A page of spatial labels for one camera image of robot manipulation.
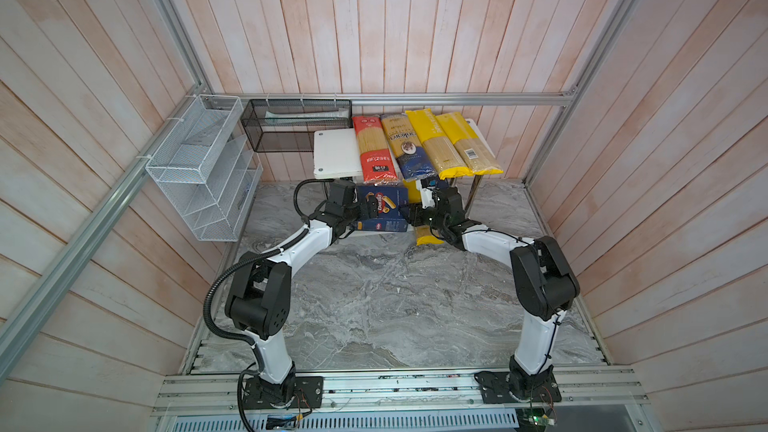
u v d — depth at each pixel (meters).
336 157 0.80
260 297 0.48
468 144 0.79
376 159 0.75
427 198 0.86
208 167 0.72
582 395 0.74
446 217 0.76
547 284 0.51
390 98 0.96
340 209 0.71
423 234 0.92
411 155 0.76
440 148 0.78
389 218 0.91
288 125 1.03
